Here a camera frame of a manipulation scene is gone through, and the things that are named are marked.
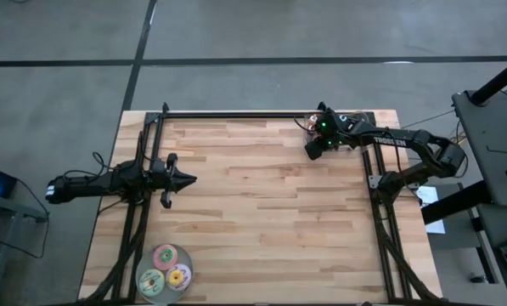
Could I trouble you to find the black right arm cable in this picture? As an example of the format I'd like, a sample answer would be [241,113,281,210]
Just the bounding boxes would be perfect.
[294,115,313,133]

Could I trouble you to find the black desk leg beam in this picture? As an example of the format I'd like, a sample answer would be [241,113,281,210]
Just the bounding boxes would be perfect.
[420,180,492,225]

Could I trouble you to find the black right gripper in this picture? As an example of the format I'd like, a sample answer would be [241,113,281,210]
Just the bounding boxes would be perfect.
[304,108,358,161]

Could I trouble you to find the pink frosted donut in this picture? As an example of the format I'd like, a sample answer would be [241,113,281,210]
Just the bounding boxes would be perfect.
[152,243,179,271]

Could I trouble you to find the white paper sheet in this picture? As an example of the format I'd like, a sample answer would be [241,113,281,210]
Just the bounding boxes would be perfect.
[414,184,448,235]

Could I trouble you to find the grey side table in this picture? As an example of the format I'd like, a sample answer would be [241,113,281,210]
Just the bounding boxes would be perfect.
[476,202,507,306]

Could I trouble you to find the black desk pole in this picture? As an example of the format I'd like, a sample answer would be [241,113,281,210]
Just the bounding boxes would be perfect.
[469,54,507,106]

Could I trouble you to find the black aluminium rig frame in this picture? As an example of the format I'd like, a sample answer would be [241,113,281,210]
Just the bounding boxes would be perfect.
[81,101,443,306]

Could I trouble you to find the black controller box blue lights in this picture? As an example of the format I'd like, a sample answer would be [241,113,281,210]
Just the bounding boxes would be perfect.
[0,163,19,199]

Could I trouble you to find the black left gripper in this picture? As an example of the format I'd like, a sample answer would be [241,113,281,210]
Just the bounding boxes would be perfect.
[149,153,198,208]

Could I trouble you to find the clear plastic bin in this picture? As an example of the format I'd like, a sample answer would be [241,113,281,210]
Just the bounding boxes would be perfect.
[302,109,372,153]

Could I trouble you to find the dark grey desk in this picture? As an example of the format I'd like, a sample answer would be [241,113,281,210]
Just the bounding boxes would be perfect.
[450,87,507,207]

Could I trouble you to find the purple frosted donut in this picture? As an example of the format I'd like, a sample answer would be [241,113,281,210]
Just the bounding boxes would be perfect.
[165,263,193,292]

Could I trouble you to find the green frosted donut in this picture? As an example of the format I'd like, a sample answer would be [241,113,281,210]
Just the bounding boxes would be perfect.
[138,268,166,298]

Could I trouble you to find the clear round plate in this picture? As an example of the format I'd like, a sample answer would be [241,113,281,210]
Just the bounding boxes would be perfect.
[134,243,194,305]

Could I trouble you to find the grey equipment stand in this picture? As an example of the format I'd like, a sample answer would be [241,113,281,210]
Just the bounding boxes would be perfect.
[0,190,50,224]

